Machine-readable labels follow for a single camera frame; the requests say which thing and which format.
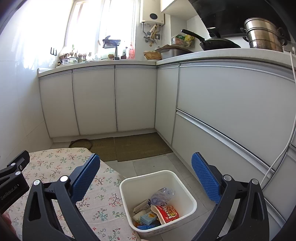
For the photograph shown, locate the crushed clear plastic bottle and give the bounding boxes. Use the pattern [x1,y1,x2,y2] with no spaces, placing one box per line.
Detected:
[150,187,175,206]

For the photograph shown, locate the red instant noodle bowl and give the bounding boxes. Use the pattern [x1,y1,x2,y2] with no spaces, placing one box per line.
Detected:
[151,205,179,225]

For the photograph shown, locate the light blue milk carton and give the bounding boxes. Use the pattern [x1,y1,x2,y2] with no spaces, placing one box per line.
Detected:
[140,211,161,225]

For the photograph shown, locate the blue biscuit box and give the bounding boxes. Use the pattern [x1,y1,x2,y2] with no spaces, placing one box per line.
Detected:
[137,223,160,230]

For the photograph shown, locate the white plastic trash bin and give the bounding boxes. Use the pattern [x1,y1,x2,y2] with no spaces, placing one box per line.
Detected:
[119,170,197,238]

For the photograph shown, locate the white kitchen cabinets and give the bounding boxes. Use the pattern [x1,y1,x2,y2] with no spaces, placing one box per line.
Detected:
[37,49,295,232]

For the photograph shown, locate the left hand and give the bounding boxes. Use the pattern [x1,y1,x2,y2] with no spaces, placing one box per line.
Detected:
[1,215,11,241]

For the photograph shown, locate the green floor mat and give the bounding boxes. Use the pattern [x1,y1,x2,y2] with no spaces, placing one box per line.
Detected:
[69,133,172,162]

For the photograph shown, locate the metal tray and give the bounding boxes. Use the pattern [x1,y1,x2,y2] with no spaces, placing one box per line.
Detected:
[155,45,192,60]

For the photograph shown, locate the black frying pan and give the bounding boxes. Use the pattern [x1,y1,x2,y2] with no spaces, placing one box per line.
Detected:
[181,27,241,51]

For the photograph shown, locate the red bottle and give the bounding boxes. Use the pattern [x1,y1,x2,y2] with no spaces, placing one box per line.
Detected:
[128,44,135,60]

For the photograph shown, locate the blue dish rack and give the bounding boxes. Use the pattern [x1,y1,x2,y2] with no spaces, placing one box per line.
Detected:
[103,36,121,60]

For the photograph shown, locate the wicker basket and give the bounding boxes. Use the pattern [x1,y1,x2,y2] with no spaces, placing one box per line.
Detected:
[143,51,162,60]

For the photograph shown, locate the snack bags on counter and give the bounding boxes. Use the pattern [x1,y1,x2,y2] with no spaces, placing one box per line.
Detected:
[171,34,195,49]

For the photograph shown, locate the stainless steel steamer pot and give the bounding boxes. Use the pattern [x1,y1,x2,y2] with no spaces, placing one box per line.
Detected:
[240,18,287,52]

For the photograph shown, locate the black range hood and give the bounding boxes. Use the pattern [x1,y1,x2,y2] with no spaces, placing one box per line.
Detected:
[189,0,288,37]

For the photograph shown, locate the white water heater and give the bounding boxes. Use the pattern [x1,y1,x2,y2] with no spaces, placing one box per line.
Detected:
[139,0,165,26]

